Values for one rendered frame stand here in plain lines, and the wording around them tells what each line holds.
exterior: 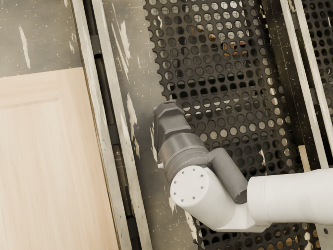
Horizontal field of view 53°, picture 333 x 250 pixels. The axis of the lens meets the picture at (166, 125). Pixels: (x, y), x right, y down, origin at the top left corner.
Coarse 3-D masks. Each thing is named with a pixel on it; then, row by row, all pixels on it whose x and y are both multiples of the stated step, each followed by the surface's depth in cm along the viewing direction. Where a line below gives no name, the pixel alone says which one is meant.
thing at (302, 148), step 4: (300, 148) 83; (304, 148) 81; (300, 152) 83; (304, 152) 82; (304, 156) 82; (304, 160) 82; (304, 164) 82; (308, 164) 81; (304, 168) 83; (308, 168) 81; (304, 172) 83
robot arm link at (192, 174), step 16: (176, 160) 55; (192, 160) 54; (208, 160) 55; (224, 160) 54; (176, 176) 51; (192, 176) 49; (208, 176) 48; (224, 176) 52; (240, 176) 51; (176, 192) 49; (192, 192) 48; (208, 192) 47; (224, 192) 52; (240, 192) 49; (192, 208) 48; (208, 208) 49; (224, 208) 51; (208, 224) 52; (224, 224) 53
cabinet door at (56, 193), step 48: (0, 96) 66; (48, 96) 68; (0, 144) 65; (48, 144) 68; (96, 144) 70; (0, 192) 64; (48, 192) 66; (96, 192) 68; (0, 240) 63; (48, 240) 65; (96, 240) 67
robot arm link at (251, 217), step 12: (252, 180) 48; (264, 180) 47; (252, 192) 46; (240, 204) 54; (252, 204) 46; (264, 204) 45; (240, 216) 52; (252, 216) 46; (264, 216) 46; (228, 228) 53; (240, 228) 51; (252, 228) 50; (264, 228) 50
